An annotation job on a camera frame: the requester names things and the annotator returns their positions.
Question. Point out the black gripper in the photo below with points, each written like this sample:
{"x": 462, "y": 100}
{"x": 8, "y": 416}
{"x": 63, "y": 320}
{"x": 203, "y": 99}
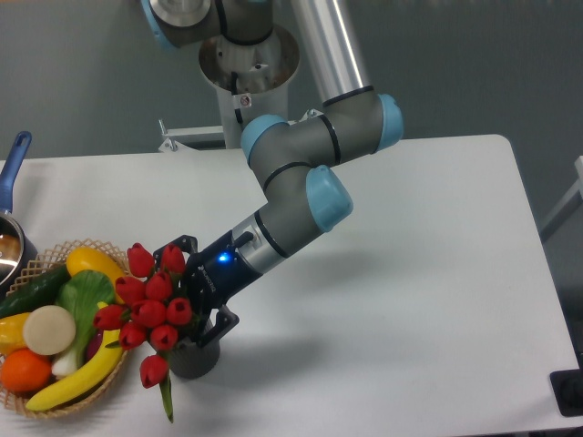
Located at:
{"x": 211, "y": 277}

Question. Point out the red tulip bouquet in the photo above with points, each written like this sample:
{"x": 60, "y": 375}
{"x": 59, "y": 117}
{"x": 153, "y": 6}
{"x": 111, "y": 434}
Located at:
{"x": 155, "y": 310}

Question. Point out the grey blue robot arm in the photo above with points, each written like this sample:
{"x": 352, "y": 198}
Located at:
{"x": 297, "y": 106}

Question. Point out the dark grey ribbed vase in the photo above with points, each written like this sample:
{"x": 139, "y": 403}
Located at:
{"x": 190, "y": 361}

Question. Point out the yellow banana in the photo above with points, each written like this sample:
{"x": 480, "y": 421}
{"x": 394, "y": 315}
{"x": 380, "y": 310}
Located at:
{"x": 87, "y": 375}

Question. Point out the purple red vegetable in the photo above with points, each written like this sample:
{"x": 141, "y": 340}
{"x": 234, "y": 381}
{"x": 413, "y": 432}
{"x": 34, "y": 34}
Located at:
{"x": 93, "y": 346}

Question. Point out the green bok choy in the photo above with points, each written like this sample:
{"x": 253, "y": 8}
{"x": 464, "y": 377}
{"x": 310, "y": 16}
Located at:
{"x": 80, "y": 297}

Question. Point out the woven wicker basket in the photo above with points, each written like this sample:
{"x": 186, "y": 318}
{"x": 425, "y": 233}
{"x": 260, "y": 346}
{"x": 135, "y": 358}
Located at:
{"x": 48, "y": 260}

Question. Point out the round beige disc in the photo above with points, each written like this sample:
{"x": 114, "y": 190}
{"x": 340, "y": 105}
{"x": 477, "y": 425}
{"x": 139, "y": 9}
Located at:
{"x": 49, "y": 330}

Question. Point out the dark green cucumber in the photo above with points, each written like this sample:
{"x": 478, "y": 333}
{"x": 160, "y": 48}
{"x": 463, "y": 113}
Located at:
{"x": 37, "y": 292}

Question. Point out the yellow pepper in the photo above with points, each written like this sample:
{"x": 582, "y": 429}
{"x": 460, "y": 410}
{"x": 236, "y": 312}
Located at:
{"x": 11, "y": 333}

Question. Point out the orange fruit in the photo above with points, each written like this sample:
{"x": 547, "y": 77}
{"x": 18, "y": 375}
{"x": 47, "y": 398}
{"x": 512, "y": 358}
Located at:
{"x": 25, "y": 371}

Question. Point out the black device at table edge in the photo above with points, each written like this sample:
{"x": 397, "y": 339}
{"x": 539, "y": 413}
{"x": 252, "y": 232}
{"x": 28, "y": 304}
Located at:
{"x": 567, "y": 387}

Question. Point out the blue handled saucepan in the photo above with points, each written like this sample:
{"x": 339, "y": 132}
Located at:
{"x": 16, "y": 248}

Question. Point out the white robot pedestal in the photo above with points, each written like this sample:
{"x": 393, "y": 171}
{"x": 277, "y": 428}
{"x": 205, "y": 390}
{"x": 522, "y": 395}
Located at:
{"x": 250, "y": 81}

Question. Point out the white frame at right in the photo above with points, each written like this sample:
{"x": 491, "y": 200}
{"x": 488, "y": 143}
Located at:
{"x": 568, "y": 204}

